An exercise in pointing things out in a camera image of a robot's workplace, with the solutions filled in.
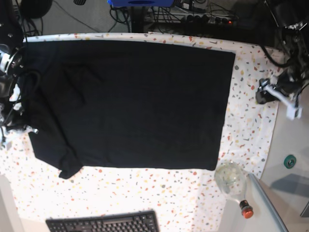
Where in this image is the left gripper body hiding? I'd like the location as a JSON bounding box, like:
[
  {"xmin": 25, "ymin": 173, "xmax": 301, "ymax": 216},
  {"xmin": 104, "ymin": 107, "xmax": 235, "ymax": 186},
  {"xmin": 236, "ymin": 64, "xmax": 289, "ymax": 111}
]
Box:
[{"xmin": 255, "ymin": 72, "xmax": 309, "ymax": 104}]

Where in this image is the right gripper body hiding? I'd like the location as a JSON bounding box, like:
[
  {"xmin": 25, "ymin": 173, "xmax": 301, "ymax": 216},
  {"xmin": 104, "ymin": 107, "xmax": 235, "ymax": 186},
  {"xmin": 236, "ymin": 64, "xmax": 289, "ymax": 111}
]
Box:
[{"xmin": 0, "ymin": 72, "xmax": 40, "ymax": 135}]

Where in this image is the black t-shirt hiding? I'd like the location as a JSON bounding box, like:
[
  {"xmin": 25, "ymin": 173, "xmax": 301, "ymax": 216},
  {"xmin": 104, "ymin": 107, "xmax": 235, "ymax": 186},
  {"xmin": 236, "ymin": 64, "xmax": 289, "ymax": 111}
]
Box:
[{"xmin": 26, "ymin": 41, "xmax": 235, "ymax": 179}]

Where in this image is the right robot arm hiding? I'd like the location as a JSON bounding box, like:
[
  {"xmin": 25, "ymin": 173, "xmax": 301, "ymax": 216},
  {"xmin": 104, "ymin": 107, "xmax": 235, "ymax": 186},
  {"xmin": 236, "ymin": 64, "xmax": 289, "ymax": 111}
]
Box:
[{"xmin": 0, "ymin": 0, "xmax": 41, "ymax": 136}]

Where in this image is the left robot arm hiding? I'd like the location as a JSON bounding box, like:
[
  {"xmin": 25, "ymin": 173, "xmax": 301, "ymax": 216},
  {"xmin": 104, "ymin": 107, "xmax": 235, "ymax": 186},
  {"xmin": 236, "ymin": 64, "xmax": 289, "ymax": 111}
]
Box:
[{"xmin": 255, "ymin": 0, "xmax": 309, "ymax": 106}]

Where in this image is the green tape roll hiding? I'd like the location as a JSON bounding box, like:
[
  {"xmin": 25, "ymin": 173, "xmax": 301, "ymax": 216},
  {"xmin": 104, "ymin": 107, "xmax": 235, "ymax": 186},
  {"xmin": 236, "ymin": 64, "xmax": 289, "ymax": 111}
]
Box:
[{"xmin": 283, "ymin": 154, "xmax": 296, "ymax": 169}]

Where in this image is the black power strip red light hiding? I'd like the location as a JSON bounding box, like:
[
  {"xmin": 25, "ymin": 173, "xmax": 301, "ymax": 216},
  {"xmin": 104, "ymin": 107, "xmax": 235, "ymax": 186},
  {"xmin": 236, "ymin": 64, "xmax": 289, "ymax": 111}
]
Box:
[{"xmin": 182, "ymin": 14, "xmax": 235, "ymax": 25}]

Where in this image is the clear plastic bottle orange cap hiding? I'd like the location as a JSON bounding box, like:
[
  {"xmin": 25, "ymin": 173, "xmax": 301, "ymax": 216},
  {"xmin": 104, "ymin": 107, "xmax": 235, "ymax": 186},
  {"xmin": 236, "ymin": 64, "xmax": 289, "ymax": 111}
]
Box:
[{"xmin": 214, "ymin": 161, "xmax": 254, "ymax": 219}]

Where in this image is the grey laptop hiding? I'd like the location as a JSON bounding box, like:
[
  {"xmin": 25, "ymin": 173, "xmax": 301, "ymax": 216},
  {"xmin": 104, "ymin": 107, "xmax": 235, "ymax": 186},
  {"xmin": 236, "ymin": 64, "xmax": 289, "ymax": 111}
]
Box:
[{"xmin": 248, "ymin": 174, "xmax": 309, "ymax": 232}]

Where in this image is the blue box with oval hole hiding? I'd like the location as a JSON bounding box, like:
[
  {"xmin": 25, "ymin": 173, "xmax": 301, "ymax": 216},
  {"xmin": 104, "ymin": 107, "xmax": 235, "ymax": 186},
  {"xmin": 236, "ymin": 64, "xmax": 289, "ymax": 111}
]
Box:
[{"xmin": 107, "ymin": 0, "xmax": 174, "ymax": 7}]

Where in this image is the terrazzo pattern tablecloth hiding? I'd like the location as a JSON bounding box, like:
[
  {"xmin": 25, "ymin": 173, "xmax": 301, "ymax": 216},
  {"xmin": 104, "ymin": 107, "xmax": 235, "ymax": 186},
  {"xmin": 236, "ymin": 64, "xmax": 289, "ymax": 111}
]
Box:
[{"xmin": 0, "ymin": 33, "xmax": 281, "ymax": 232}]

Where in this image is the black computer keyboard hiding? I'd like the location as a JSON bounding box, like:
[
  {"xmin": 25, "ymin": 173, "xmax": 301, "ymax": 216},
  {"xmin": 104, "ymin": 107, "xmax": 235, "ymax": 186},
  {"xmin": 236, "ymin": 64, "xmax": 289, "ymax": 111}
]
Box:
[{"xmin": 45, "ymin": 211, "xmax": 160, "ymax": 232}]

